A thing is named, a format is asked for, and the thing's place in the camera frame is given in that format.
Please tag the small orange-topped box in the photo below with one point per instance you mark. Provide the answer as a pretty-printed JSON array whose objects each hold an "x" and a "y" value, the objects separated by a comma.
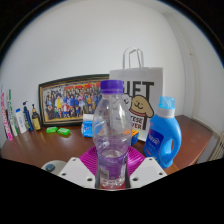
[{"x": 134, "y": 136}]

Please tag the dark amber pump bottle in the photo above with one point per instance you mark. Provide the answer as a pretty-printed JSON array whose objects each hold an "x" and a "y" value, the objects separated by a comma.
[{"x": 36, "y": 121}]

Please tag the long green white box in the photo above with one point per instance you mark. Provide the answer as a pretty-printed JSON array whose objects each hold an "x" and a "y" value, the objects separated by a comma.
[{"x": 12, "y": 116}]

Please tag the dark blue pump bottle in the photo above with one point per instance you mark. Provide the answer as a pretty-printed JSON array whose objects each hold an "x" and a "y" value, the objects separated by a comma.
[{"x": 28, "y": 120}]

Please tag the white blue-capped lotion bottle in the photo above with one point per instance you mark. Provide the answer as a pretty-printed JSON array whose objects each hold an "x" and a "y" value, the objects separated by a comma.
[{"x": 20, "y": 121}]

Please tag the wooden side cabinet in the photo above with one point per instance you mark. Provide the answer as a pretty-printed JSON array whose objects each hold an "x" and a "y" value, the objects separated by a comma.
[{"x": 195, "y": 140}]

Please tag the clear purple-capped water bottle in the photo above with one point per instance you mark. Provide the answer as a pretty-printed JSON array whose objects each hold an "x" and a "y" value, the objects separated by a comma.
[{"x": 111, "y": 133}]

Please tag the blue detergent bottle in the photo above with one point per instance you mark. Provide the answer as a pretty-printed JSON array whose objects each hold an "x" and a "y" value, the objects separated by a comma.
[{"x": 161, "y": 133}]

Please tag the white paper gift bag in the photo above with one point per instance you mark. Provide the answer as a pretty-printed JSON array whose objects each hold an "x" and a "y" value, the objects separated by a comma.
[{"x": 143, "y": 83}]

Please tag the white mug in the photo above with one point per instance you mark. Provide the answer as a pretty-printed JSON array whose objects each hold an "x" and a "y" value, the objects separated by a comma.
[{"x": 55, "y": 166}]

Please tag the white radiator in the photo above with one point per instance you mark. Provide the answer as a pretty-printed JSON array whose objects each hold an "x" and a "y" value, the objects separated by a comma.
[{"x": 218, "y": 148}]

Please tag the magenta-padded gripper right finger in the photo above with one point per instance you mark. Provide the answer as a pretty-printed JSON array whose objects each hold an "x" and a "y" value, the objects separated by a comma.
[{"x": 146, "y": 171}]

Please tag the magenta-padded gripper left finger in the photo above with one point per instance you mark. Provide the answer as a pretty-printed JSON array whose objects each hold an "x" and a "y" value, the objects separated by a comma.
[{"x": 76, "y": 171}]

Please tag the framed group photo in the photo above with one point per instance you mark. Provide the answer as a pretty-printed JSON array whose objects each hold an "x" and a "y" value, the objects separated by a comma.
[{"x": 70, "y": 100}]

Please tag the blue tissue pack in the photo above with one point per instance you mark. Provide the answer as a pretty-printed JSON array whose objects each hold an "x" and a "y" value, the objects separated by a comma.
[{"x": 87, "y": 128}]

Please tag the long pink box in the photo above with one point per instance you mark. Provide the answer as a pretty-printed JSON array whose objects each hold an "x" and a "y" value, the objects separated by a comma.
[{"x": 5, "y": 120}]

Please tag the small green packet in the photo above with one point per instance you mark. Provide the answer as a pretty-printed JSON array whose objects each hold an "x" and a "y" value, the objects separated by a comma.
[
  {"x": 51, "y": 130},
  {"x": 63, "y": 131}
]

